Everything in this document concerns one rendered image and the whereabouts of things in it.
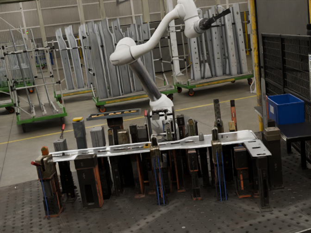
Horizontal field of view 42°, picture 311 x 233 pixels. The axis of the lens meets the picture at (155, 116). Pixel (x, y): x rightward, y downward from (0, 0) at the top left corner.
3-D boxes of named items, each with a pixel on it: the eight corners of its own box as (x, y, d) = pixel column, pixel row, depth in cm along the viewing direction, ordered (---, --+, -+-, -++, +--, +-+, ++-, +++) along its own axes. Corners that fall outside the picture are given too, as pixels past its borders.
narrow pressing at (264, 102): (267, 136, 239) (264, 79, 232) (263, 131, 250) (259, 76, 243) (268, 136, 239) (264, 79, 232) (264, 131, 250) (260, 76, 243)
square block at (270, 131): (270, 190, 235) (266, 131, 228) (267, 185, 243) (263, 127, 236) (284, 188, 235) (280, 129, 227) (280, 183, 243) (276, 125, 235)
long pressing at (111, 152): (29, 166, 243) (28, 164, 243) (40, 155, 265) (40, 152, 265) (259, 141, 234) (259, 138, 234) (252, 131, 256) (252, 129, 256)
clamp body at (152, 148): (153, 207, 233) (146, 150, 226) (154, 198, 245) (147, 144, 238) (169, 205, 233) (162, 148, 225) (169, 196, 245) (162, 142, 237)
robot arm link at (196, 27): (197, 36, 267) (202, 33, 262) (191, 23, 266) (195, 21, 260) (207, 30, 271) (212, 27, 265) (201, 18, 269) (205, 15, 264)
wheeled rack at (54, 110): (69, 125, 829) (54, 39, 792) (18, 135, 801) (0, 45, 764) (60, 111, 1008) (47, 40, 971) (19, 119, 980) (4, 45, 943)
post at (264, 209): (261, 212, 210) (257, 160, 204) (256, 203, 221) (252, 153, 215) (273, 211, 210) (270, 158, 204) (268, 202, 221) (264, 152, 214)
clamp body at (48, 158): (42, 220, 235) (30, 161, 227) (49, 209, 249) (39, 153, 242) (59, 218, 234) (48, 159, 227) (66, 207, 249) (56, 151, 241)
